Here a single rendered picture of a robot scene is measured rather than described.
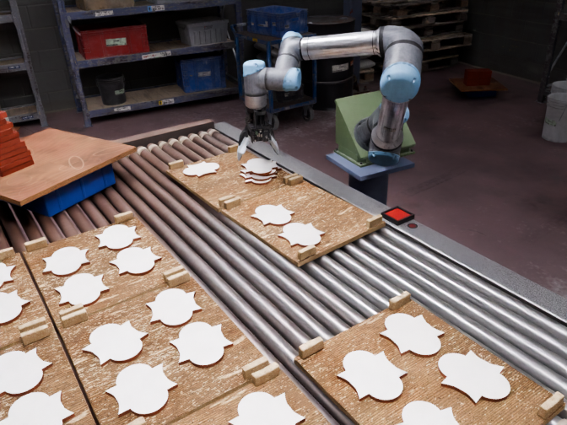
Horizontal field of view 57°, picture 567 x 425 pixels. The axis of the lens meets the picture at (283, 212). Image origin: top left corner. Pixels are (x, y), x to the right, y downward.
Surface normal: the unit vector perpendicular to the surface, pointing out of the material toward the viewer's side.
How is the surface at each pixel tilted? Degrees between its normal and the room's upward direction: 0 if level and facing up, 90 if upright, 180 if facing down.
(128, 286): 0
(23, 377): 0
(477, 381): 0
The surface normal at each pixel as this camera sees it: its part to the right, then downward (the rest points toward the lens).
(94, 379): -0.04, -0.88
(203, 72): 0.39, 0.44
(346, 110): 0.30, -0.33
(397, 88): -0.20, 0.83
